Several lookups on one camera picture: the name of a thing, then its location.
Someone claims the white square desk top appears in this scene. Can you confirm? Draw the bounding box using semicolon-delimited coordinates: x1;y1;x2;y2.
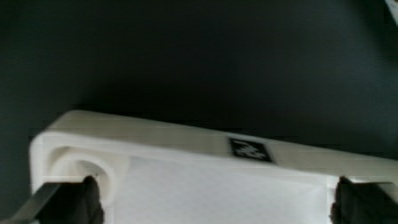
31;111;398;224

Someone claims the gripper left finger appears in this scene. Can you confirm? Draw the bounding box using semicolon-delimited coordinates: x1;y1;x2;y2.
8;176;106;224

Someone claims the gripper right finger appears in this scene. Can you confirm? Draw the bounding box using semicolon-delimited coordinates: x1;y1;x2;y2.
331;176;398;224

